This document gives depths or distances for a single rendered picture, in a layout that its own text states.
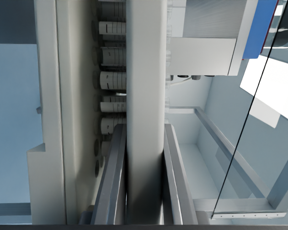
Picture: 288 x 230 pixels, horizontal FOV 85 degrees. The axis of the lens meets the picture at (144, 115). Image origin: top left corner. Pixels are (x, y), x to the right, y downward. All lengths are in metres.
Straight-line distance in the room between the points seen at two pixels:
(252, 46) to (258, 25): 0.06
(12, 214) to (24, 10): 0.81
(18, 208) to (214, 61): 0.99
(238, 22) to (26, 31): 0.67
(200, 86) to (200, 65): 3.78
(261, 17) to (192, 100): 3.87
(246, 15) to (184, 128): 4.41
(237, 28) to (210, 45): 0.08
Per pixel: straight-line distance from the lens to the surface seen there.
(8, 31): 0.76
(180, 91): 4.19
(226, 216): 0.93
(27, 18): 0.72
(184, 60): 0.50
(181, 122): 4.70
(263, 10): 0.62
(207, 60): 0.53
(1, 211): 1.02
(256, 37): 0.62
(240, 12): 0.57
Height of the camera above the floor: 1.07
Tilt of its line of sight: 2 degrees up
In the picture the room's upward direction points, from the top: 90 degrees clockwise
